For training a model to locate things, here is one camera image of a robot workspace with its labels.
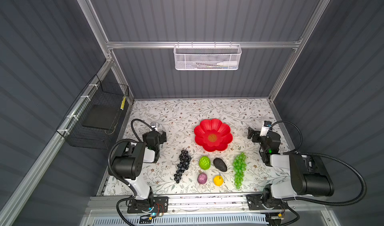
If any white wire mesh basket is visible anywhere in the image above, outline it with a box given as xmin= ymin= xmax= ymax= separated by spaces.
xmin=173 ymin=43 xmax=242 ymax=71

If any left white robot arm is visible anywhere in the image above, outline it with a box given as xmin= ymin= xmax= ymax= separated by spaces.
xmin=107 ymin=119 xmax=167 ymax=205

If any green fake grape bunch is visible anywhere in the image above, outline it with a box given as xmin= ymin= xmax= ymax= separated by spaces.
xmin=233 ymin=152 xmax=247 ymax=190

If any green fake custard apple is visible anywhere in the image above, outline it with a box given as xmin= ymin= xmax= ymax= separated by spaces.
xmin=199 ymin=156 xmax=211 ymax=170

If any red flower-shaped fruit bowl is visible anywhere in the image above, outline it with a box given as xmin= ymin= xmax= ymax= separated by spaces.
xmin=194 ymin=119 xmax=233 ymax=152

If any purple fake fruit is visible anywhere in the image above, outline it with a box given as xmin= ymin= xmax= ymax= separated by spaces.
xmin=197 ymin=173 xmax=208 ymax=185

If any dark fake avocado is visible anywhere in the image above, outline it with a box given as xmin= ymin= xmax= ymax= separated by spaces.
xmin=213 ymin=158 xmax=228 ymax=172

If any black wire basket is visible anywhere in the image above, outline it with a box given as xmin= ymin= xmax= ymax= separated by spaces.
xmin=57 ymin=76 xmax=130 ymax=150

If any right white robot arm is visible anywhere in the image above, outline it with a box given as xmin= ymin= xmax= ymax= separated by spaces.
xmin=246 ymin=121 xmax=368 ymax=210

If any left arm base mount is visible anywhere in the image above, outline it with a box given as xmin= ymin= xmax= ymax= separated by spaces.
xmin=126 ymin=197 xmax=169 ymax=214

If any white marker in basket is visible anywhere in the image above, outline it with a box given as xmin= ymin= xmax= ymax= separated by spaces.
xmin=216 ymin=61 xmax=239 ymax=68

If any black pad in basket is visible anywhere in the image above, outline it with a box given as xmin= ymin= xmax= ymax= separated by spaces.
xmin=82 ymin=105 xmax=119 ymax=130

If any black fake grape bunch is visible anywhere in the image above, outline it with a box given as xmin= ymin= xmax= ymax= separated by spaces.
xmin=174 ymin=150 xmax=192 ymax=184

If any yellow fake pear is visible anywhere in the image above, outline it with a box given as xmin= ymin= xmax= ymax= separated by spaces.
xmin=213 ymin=175 xmax=224 ymax=187

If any aluminium front rail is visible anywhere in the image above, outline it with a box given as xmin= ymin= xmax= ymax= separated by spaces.
xmin=84 ymin=193 xmax=331 ymax=216

